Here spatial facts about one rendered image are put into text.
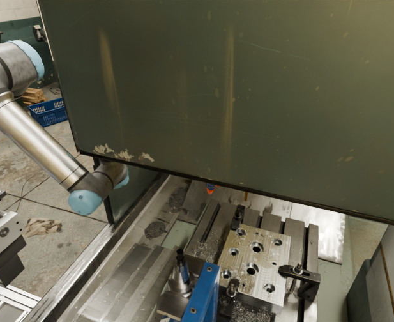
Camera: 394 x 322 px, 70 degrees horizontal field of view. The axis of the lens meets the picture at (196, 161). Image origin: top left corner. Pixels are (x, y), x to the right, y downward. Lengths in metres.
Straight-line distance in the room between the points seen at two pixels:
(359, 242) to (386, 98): 1.62
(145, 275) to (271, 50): 1.19
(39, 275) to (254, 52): 2.36
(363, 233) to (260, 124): 1.68
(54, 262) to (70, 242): 0.20
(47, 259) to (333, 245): 2.00
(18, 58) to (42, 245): 1.98
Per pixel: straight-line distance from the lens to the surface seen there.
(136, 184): 1.56
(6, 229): 1.19
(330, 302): 1.51
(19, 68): 0.90
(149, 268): 1.37
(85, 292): 1.43
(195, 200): 1.72
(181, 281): 0.69
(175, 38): 0.29
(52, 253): 2.59
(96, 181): 0.81
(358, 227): 1.96
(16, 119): 0.81
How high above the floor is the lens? 1.82
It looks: 33 degrees down
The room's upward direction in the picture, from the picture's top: straight up
